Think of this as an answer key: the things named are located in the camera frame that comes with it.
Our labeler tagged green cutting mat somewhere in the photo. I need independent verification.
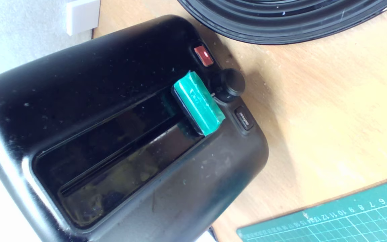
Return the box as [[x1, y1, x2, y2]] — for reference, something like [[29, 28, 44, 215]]
[[236, 175, 387, 242]]

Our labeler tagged black defrost button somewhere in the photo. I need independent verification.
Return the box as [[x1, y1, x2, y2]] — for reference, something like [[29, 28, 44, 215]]
[[233, 106, 255, 131]]

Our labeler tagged white wall clip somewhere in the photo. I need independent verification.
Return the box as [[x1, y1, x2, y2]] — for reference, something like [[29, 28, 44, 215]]
[[66, 0, 101, 36]]

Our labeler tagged black toaster knob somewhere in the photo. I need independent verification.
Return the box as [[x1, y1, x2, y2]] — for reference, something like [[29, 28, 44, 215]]
[[212, 68, 246, 103]]

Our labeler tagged green taped toaster lever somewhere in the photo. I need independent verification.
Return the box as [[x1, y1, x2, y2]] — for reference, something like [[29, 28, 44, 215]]
[[170, 70, 226, 137]]

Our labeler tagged black ribbed plate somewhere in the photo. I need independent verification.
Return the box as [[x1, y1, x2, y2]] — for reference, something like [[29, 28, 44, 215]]
[[176, 0, 387, 45]]

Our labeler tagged red toaster button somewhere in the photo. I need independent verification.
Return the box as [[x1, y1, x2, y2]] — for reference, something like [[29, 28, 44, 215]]
[[193, 44, 215, 67]]

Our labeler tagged black two-slot toaster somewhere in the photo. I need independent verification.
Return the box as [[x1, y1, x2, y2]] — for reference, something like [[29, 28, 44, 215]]
[[0, 14, 270, 242]]

